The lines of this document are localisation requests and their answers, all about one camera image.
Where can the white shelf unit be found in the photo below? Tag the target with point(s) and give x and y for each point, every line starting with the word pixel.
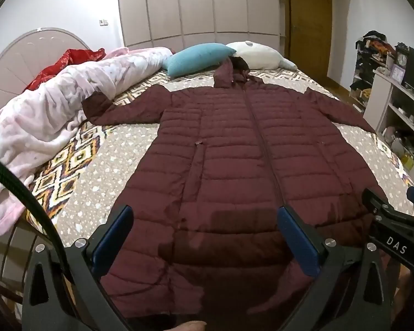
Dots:
pixel 379 89

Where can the maroon puffer coat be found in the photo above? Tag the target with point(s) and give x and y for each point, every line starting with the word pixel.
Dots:
pixel 227 144

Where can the pale round headboard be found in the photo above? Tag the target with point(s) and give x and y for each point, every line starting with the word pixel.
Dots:
pixel 17 55

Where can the pink fleece blanket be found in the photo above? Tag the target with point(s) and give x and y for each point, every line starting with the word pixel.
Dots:
pixel 55 110

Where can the white plush pillow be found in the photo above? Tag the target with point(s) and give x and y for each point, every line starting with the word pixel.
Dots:
pixel 255 53

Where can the glossy beige wardrobe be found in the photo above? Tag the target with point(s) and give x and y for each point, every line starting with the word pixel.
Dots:
pixel 193 3

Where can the wooden door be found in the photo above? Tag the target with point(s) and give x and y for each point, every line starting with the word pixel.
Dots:
pixel 310 24

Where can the cluttered clothes rack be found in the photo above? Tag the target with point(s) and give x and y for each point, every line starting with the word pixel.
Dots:
pixel 365 55

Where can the patterned beige bedspread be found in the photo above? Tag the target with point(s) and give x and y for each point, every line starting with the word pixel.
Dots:
pixel 117 158

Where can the teal pillow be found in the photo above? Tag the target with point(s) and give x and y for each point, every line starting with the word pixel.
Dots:
pixel 196 58

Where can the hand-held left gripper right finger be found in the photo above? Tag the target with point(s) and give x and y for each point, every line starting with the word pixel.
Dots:
pixel 296 244

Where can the yellow box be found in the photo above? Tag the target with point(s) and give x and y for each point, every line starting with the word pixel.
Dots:
pixel 408 161

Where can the purple desk clock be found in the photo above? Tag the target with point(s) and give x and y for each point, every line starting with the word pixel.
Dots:
pixel 397 72

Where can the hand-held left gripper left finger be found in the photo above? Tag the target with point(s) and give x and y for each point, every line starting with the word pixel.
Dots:
pixel 114 236

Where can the red cloth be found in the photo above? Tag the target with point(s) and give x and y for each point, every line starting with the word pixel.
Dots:
pixel 62 63

